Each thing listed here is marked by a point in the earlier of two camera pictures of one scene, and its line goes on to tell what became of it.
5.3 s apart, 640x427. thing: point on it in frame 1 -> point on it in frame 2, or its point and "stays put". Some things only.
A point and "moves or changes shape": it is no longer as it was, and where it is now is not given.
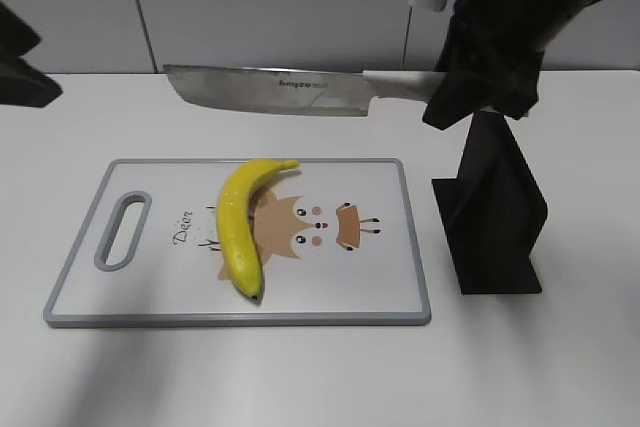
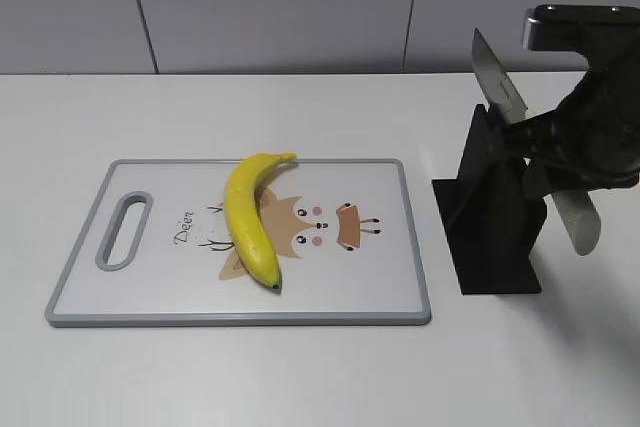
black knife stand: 492,213 stays put
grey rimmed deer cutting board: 336,242 stays put
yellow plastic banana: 234,220 moves or changes shape
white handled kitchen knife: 300,91 -> 573,205
